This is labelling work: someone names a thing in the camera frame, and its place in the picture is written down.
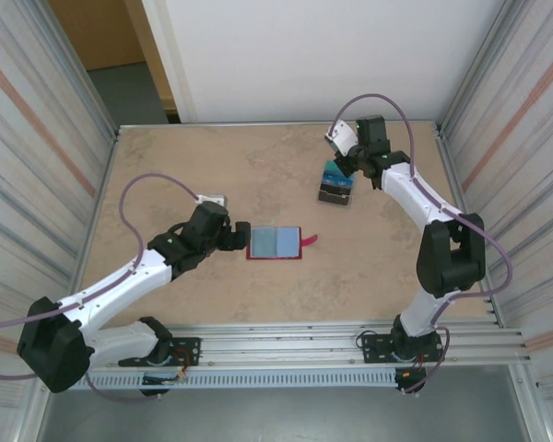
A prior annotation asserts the dark blue card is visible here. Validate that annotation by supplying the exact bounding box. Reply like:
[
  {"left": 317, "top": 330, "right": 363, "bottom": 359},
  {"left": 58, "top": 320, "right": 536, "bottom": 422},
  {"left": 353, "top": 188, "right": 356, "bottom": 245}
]
[{"left": 320, "top": 177, "right": 355, "bottom": 197}]

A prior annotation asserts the red card holder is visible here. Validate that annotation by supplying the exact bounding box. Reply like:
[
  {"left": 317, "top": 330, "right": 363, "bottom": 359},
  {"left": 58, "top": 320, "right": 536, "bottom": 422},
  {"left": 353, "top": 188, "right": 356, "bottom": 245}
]
[{"left": 246, "top": 225, "right": 320, "bottom": 262}]

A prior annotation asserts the wooden door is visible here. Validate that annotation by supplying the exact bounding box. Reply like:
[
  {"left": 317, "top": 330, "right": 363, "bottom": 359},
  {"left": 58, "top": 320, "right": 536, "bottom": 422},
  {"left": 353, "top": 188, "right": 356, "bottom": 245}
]
[{"left": 48, "top": 0, "right": 177, "bottom": 124}]

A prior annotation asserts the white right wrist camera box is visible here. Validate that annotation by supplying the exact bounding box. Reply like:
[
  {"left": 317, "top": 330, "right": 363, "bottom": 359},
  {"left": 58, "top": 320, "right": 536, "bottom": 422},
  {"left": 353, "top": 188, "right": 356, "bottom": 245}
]
[{"left": 324, "top": 119, "right": 359, "bottom": 158}]

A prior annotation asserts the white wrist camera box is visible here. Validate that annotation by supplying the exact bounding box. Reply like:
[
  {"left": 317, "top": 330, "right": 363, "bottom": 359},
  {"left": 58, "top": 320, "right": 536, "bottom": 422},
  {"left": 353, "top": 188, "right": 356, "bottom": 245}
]
[
  {"left": 195, "top": 192, "right": 228, "bottom": 211},
  {"left": 324, "top": 119, "right": 359, "bottom": 158}
]

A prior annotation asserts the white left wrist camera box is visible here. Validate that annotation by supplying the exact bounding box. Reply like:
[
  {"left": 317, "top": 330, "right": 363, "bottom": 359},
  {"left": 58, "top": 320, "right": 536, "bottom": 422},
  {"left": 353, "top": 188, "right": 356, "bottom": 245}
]
[{"left": 195, "top": 192, "right": 228, "bottom": 211}]

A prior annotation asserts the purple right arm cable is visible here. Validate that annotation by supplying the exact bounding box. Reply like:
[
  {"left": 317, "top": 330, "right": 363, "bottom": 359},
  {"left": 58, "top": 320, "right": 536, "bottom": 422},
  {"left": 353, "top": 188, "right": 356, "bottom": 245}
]
[{"left": 334, "top": 93, "right": 514, "bottom": 396}]

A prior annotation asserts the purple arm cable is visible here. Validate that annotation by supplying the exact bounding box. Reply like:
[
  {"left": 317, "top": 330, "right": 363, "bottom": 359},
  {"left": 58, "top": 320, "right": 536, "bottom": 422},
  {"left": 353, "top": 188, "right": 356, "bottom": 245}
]
[
  {"left": 0, "top": 172, "right": 202, "bottom": 402},
  {"left": 334, "top": 93, "right": 514, "bottom": 396}
]

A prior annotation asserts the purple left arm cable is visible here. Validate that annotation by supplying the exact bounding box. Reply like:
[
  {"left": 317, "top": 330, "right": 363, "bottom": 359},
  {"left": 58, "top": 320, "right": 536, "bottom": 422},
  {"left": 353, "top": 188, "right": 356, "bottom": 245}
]
[{"left": 0, "top": 172, "right": 202, "bottom": 402}]

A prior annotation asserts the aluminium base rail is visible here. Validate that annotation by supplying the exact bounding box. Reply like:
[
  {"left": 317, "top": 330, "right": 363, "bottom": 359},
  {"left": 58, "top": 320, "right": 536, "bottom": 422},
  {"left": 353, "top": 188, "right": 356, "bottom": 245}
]
[{"left": 89, "top": 317, "right": 534, "bottom": 371}]

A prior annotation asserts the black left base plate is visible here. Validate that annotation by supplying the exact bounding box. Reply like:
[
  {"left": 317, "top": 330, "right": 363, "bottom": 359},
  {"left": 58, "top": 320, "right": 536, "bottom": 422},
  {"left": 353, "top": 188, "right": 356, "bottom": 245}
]
[{"left": 165, "top": 337, "right": 202, "bottom": 369}]

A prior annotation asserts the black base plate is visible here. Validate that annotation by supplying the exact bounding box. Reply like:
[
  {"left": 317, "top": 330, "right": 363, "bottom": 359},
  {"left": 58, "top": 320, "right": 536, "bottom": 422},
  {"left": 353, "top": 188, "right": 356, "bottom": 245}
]
[
  {"left": 165, "top": 337, "right": 202, "bottom": 369},
  {"left": 358, "top": 331, "right": 443, "bottom": 366}
]

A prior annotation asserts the orange black wire bundle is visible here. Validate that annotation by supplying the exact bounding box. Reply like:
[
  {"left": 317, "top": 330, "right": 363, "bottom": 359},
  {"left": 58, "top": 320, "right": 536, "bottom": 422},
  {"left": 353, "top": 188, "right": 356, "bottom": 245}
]
[
  {"left": 394, "top": 352, "right": 441, "bottom": 397},
  {"left": 168, "top": 347, "right": 200, "bottom": 386}
]

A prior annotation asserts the grey slotted cable duct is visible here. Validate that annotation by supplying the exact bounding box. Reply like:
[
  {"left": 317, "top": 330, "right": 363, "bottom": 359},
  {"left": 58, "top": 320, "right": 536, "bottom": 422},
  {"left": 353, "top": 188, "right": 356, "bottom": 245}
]
[{"left": 86, "top": 370, "right": 400, "bottom": 391}]

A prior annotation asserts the corrugated enclosure panel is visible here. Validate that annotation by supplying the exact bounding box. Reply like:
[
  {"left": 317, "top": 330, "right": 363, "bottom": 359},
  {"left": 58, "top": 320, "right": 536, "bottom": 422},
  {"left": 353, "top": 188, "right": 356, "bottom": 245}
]
[
  {"left": 0, "top": 0, "right": 121, "bottom": 442},
  {"left": 435, "top": 0, "right": 553, "bottom": 442}
]

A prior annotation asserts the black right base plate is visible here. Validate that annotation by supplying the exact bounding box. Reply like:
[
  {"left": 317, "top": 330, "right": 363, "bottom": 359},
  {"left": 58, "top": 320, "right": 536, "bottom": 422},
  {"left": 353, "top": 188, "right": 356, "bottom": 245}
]
[{"left": 358, "top": 331, "right": 443, "bottom": 366}]

